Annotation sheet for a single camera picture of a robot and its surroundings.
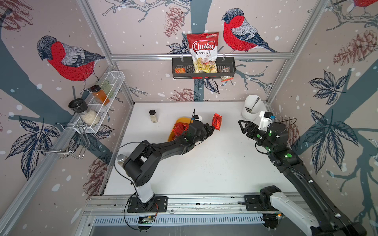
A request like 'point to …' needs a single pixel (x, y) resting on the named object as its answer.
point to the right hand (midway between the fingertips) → (241, 121)
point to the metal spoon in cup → (249, 110)
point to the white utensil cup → (250, 101)
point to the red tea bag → (216, 121)
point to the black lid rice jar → (88, 117)
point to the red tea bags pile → (179, 128)
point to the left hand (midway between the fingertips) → (219, 125)
